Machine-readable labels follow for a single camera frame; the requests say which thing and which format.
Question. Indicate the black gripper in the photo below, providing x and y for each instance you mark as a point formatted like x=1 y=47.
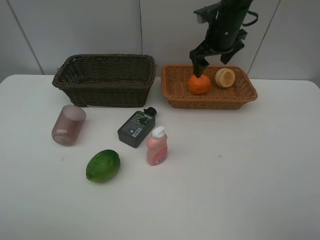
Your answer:
x=224 y=35

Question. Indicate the orange mandarin fruit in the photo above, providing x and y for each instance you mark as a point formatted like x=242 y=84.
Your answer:
x=199 y=85

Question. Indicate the pink bottle white cap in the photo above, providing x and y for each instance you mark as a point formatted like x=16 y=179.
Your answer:
x=157 y=147

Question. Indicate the green lime fruit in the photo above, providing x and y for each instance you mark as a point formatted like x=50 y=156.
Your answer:
x=103 y=166

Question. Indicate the orange wicker basket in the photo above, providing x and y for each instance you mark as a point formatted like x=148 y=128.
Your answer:
x=174 y=86

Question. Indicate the dark grey flat bottle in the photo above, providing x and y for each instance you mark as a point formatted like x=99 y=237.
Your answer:
x=137 y=127

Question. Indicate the dark brown wicker basket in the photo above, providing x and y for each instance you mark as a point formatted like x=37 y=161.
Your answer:
x=107 y=80

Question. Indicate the purple translucent plastic cup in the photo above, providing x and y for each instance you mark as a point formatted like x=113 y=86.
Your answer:
x=68 y=125

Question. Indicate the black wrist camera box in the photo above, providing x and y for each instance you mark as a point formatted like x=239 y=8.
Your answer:
x=207 y=13

